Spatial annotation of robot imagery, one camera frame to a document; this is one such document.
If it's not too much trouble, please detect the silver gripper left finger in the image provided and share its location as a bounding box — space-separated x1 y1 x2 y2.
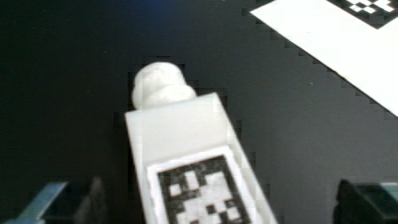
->
12 177 108 224

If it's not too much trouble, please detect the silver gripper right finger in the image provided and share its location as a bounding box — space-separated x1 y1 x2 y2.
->
334 180 398 224

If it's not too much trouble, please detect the white table leg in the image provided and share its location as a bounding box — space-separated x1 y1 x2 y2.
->
124 62 277 224

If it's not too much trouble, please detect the paper sheet with fiducial markers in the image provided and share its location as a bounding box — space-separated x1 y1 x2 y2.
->
250 0 398 116

